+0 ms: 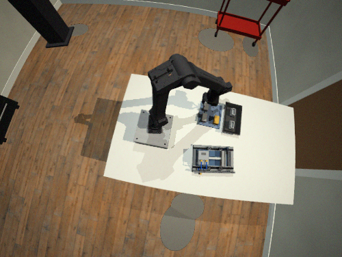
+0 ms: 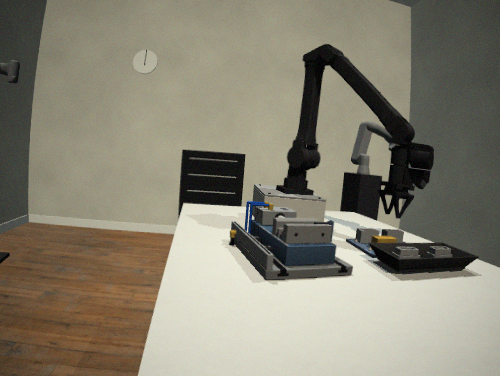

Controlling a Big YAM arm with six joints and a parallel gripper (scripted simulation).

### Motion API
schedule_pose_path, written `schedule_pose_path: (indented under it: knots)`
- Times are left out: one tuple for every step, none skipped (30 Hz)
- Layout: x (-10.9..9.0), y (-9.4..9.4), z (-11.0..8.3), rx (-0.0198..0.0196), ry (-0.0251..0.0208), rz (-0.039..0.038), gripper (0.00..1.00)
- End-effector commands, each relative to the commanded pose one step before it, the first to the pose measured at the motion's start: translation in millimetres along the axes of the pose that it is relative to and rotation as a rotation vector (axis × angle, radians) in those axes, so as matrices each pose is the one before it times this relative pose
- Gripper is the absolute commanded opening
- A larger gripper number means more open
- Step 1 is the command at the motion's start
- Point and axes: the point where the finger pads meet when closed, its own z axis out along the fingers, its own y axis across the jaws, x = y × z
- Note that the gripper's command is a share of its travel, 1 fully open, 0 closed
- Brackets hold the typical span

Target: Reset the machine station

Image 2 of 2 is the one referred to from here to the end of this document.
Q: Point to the yellow rectangular block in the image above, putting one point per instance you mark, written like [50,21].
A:
[383,239]

